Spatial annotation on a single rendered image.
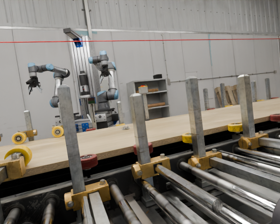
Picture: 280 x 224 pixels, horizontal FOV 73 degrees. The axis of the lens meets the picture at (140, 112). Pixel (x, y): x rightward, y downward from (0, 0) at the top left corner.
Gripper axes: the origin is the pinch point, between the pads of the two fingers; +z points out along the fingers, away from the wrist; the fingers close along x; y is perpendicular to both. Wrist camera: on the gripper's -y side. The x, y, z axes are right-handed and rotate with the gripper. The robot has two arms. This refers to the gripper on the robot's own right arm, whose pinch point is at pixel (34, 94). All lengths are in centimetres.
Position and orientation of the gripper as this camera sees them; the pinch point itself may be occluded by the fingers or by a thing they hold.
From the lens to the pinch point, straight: 245.6
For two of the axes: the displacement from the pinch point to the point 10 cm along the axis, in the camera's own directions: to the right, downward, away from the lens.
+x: -9.9, 1.2, 1.2
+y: 1.1, -0.7, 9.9
